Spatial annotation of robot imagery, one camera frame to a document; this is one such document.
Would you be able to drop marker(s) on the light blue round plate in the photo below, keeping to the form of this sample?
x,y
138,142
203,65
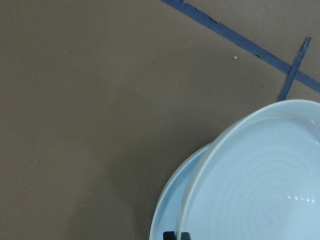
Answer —
x,y
255,180
170,195

